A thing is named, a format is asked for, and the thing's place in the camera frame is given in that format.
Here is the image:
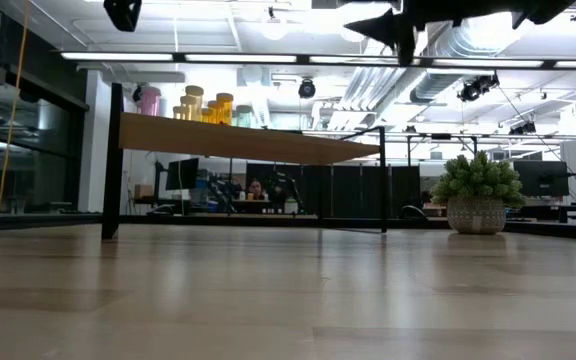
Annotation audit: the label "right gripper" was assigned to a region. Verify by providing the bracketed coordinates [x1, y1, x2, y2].
[343, 0, 576, 67]

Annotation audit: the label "pink medicine bottle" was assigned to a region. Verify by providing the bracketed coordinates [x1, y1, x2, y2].
[140, 85, 162, 117]

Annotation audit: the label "black track spotlight cluster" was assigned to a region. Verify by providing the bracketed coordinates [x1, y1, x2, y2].
[456, 73, 500, 104]

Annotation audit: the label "white globe ceiling lamp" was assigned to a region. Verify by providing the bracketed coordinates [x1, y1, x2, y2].
[261, 18, 288, 41]

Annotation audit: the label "black track spotlight pair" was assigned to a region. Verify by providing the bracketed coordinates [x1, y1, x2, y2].
[507, 121, 538, 136]

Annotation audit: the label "black room divider panels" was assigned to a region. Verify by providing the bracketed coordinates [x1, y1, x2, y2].
[245, 163, 422, 219]

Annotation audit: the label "green plant in patterned pot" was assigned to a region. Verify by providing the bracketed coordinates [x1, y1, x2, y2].
[430, 150, 527, 235]

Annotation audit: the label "black office chair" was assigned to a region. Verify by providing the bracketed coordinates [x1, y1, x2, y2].
[398, 203, 427, 220]

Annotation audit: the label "wide black computer monitor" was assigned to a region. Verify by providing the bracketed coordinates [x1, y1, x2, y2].
[512, 159, 570, 198]

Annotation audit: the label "person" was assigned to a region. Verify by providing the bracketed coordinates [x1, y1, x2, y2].
[247, 178, 265, 202]

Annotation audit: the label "silver ventilation duct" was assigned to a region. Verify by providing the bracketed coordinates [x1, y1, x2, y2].
[410, 14, 564, 105]

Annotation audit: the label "yellow hanging cable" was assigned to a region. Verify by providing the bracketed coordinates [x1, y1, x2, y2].
[0, 0, 32, 214]

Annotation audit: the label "wooden shelf with black frame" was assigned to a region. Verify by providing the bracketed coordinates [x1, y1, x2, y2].
[101, 82, 389, 241]

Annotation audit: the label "black table edge rail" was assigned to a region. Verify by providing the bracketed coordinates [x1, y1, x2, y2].
[0, 212, 576, 242]

